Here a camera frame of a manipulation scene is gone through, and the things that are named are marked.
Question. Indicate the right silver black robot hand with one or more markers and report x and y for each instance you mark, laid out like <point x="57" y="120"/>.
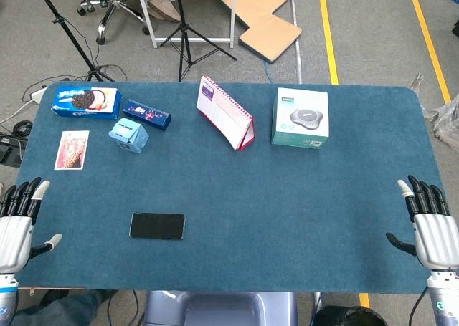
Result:
<point x="437" y="236"/>

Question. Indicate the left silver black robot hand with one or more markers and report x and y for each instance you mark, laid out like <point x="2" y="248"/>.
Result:
<point x="14" y="236"/>

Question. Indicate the black smartphone with blue back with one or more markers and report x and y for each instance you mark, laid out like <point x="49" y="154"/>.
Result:
<point x="157" y="226"/>

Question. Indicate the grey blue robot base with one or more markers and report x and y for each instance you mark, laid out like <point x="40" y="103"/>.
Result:
<point x="222" y="310"/>

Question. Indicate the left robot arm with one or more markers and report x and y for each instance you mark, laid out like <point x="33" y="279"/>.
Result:
<point x="6" y="297"/>

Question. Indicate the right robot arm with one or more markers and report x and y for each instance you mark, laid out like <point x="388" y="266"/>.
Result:
<point x="444" y="297"/>

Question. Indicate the blue-grey carpeted table surface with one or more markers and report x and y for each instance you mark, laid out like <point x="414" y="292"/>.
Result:
<point x="251" y="204"/>

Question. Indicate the black floor device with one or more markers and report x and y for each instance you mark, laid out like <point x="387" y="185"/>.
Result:
<point x="10" y="150"/>

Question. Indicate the person in blue jeans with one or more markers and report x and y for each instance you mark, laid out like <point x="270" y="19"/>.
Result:
<point x="64" y="310"/>

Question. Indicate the photo card with white border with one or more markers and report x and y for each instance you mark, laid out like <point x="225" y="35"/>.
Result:
<point x="71" y="150"/>

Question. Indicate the clear plastic wrap bundle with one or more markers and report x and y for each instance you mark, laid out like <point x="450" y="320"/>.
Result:
<point x="448" y="122"/>

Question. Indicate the black bin bag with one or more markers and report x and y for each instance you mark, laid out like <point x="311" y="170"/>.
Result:
<point x="348" y="317"/>

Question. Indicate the white power strip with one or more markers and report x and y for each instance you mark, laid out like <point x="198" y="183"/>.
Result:
<point x="38" y="95"/>

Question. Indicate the light blue small box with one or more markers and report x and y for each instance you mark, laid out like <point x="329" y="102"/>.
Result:
<point x="128" y="135"/>

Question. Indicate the blue Oreo cookie box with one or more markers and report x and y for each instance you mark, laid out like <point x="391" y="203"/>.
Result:
<point x="86" y="102"/>

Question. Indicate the dark blue long box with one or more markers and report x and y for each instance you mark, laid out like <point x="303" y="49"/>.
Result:
<point x="147" y="114"/>

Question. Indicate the green white speaker box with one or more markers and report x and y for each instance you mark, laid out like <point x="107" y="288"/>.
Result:
<point x="301" y="116"/>

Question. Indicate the black light stand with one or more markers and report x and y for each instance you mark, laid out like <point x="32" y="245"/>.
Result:
<point x="71" y="36"/>

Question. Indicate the red white desk calendar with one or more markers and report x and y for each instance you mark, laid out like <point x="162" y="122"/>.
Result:
<point x="224" y="114"/>

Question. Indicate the white desk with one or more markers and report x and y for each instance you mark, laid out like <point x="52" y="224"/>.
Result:
<point x="150" y="25"/>

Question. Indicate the black office chair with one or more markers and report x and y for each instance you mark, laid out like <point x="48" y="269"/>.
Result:
<point x="114" y="0"/>

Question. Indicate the flat brown cardboard sheet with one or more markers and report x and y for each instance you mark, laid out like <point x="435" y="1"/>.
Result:
<point x="251" y="0"/>

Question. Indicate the black camera tripod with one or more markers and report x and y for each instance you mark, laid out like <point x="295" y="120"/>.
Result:
<point x="185" y="36"/>

